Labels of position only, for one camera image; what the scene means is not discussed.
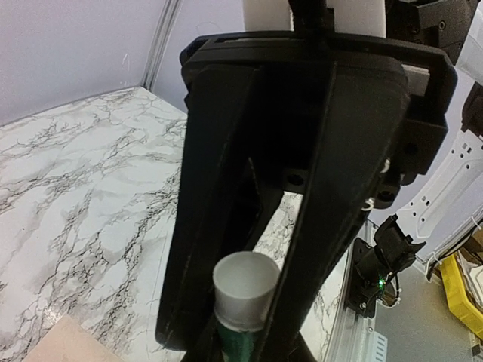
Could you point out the yellow plastic bin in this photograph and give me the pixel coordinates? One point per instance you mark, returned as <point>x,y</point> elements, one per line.
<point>458,302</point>

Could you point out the small green white sticker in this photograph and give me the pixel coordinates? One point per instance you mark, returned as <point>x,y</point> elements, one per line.
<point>244,285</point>

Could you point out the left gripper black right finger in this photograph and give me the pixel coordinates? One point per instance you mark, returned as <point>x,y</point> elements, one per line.
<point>281,339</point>

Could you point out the right aluminium corner post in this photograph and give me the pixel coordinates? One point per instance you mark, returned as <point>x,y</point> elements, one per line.
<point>162,34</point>

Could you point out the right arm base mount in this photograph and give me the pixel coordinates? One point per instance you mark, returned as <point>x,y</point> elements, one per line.
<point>374,267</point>

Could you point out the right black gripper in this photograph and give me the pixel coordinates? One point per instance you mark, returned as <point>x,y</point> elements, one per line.
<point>339,119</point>

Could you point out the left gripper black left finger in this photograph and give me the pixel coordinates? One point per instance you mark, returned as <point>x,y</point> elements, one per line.
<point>204,336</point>

